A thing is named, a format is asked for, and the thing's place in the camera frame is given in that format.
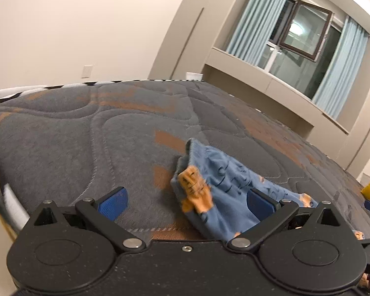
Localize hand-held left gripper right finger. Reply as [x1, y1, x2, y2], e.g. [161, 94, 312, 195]
[227, 189, 338, 253]

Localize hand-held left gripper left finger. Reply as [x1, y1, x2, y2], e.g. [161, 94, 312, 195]
[34, 186, 146, 253]

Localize blue orange printed pants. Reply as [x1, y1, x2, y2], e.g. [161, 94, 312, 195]
[170, 138, 366, 242]

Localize grey quilted bed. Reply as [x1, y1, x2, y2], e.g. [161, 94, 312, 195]
[0, 80, 370, 253]

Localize beige tall wardrobe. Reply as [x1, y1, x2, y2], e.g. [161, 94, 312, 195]
[336, 34, 370, 179]
[148, 0, 259, 82]

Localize dark framed window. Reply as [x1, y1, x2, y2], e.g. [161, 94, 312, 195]
[257, 0, 343, 99]

